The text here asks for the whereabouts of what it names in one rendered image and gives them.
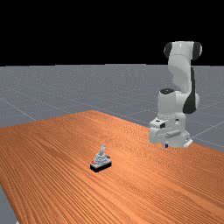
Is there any grey toggle switch black base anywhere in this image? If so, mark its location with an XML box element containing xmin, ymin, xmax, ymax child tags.
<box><xmin>89</xmin><ymin>143</ymin><xmax>113</xmax><ymax>173</ymax></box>

